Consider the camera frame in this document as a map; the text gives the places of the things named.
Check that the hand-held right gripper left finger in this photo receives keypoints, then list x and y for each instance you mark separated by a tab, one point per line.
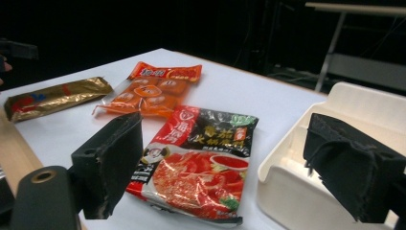
111	166

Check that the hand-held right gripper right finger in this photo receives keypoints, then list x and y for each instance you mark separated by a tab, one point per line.
351	169

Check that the gold foil snack packet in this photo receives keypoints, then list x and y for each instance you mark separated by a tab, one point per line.
54	99

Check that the white cardboard box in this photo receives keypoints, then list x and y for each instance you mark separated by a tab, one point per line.
287	195

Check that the orange snack packet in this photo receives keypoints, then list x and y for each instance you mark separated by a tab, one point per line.
153	92

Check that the red and black seasoning packet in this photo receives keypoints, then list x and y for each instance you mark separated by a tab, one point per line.
198	172

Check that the white metal stand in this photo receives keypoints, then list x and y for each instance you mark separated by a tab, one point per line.
367	68

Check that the white table mat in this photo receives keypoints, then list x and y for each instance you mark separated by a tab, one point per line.
239	89

